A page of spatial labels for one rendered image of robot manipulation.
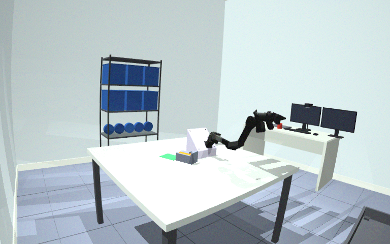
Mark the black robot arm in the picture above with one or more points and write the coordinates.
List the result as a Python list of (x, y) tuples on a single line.
[(256, 121)]

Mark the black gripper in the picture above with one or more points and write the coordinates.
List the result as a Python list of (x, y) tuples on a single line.
[(273, 116)]

